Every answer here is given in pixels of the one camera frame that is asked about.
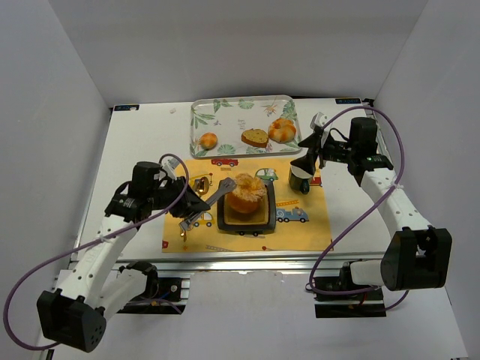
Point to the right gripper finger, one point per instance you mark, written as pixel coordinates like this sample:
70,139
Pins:
308,164
316,140

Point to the black square amber plate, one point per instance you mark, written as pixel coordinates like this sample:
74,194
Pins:
261,221

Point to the white tropical leaf tray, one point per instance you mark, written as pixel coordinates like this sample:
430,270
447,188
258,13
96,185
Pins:
229,117

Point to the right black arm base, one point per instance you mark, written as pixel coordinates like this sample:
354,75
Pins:
363,305

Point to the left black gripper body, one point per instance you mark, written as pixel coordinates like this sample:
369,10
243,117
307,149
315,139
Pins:
180,196

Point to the right blue corner label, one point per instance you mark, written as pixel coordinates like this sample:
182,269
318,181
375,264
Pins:
348,101

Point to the dark green cup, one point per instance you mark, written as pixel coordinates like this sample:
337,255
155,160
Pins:
299,180

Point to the aluminium frame rail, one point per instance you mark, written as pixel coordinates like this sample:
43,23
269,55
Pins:
287,262

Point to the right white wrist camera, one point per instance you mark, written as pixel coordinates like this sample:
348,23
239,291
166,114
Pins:
318,120

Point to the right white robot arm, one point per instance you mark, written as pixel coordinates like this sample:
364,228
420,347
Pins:
418,254

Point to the gold spoon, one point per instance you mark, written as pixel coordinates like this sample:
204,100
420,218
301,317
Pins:
201,188

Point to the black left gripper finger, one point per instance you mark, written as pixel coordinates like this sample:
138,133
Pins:
226,186
188,222

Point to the left blue corner label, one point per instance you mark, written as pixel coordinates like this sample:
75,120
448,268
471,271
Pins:
126,107

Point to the large round sugared cake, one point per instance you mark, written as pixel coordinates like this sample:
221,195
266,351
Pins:
248,194

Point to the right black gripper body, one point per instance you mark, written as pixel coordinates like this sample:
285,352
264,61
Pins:
321,148

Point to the sliced loaf cake piece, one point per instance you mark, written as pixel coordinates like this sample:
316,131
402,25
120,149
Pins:
255,137

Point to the blue corner label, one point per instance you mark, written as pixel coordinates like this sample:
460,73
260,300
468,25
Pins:
126,107
348,101

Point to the small round bread roll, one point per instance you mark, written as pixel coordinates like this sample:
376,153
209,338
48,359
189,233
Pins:
208,141

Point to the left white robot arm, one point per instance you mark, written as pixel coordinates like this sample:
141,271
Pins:
76,312

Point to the orange glazed donut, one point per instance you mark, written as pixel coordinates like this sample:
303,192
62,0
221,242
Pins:
282,130

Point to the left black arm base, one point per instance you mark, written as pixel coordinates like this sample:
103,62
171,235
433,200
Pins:
171,298

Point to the yellow vehicle print placemat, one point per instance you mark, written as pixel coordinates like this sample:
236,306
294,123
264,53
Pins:
302,221

